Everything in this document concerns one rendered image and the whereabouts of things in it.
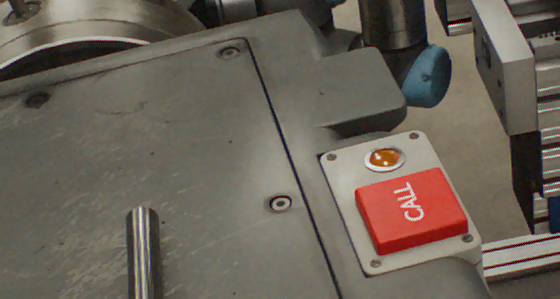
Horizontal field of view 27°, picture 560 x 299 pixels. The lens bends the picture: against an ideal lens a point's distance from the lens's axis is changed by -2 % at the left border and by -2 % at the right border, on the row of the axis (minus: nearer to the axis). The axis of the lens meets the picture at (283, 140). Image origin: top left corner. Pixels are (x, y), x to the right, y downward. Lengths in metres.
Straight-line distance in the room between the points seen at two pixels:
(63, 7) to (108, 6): 0.04
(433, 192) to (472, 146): 2.15
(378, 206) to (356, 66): 0.19
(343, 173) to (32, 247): 0.22
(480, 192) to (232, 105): 1.91
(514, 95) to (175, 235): 0.49
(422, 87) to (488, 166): 1.50
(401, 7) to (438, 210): 0.60
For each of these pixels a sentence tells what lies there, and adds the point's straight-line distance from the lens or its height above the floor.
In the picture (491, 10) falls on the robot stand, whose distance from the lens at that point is 1.25.
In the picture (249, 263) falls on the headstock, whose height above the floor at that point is 1.26.
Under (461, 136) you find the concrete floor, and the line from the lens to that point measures 2.96.
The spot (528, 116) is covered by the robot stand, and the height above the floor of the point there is 1.05.
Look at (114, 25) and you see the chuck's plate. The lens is 1.11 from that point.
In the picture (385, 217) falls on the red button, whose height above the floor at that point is 1.27.
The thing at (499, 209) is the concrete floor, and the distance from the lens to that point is 2.73.
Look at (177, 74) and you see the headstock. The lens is 0.96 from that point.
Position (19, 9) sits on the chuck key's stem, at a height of 1.24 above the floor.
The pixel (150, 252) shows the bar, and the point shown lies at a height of 1.28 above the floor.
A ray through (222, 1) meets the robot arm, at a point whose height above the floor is 1.10.
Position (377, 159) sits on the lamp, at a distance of 0.82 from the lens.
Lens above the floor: 1.75
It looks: 35 degrees down
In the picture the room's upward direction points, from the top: 11 degrees counter-clockwise
